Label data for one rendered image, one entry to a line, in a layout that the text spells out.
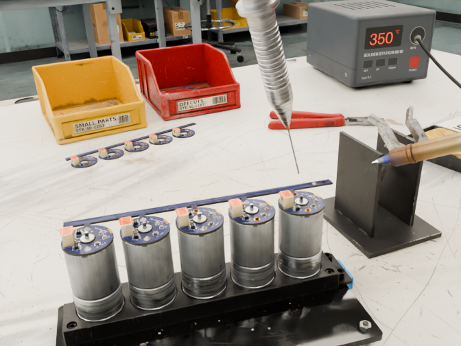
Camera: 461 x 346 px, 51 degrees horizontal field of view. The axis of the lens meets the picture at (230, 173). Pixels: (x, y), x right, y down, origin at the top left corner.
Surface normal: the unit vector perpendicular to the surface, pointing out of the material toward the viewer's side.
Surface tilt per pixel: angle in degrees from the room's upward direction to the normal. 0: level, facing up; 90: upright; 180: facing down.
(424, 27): 90
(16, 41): 90
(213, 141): 0
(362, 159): 90
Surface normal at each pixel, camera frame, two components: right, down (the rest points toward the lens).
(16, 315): -0.04, -0.90
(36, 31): 0.46, 0.38
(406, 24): 0.26, 0.42
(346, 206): -0.93, 0.19
